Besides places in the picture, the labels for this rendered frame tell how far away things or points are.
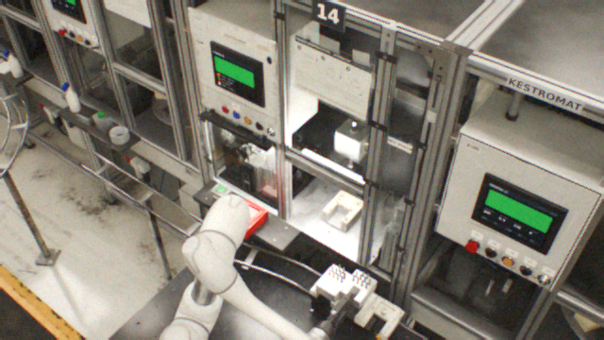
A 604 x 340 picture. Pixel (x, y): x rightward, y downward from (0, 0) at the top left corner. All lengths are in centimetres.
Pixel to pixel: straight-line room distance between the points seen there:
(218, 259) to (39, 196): 269
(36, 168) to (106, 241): 96
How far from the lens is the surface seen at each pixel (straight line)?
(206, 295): 220
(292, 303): 258
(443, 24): 176
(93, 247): 385
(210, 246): 175
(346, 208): 254
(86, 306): 360
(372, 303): 236
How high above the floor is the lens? 286
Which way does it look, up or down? 45 degrees down
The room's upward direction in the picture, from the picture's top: straight up
